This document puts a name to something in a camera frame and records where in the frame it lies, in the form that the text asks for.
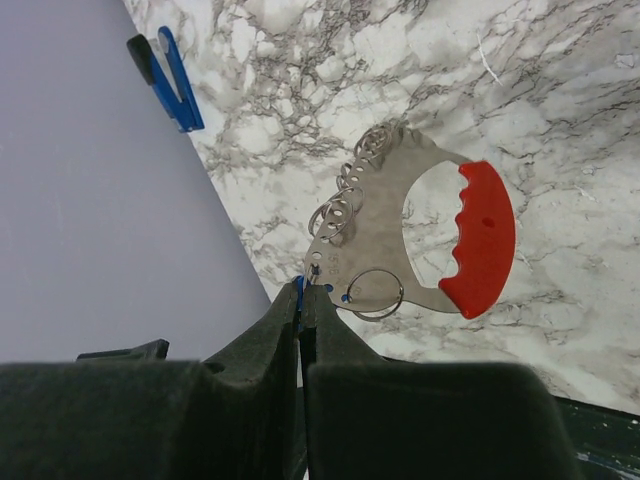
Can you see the blue stapler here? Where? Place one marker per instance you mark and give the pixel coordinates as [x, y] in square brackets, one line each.
[176, 96]

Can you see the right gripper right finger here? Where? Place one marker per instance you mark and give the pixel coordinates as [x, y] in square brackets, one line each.
[372, 418]

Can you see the red handled keyring with rings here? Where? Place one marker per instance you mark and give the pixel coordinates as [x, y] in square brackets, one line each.
[410, 222]

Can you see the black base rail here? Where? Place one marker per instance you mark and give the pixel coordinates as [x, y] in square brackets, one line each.
[606, 441]

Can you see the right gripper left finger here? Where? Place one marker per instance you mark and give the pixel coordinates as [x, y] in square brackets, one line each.
[133, 414]

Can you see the blue tagged key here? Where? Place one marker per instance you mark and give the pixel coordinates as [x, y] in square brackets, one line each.
[300, 290]

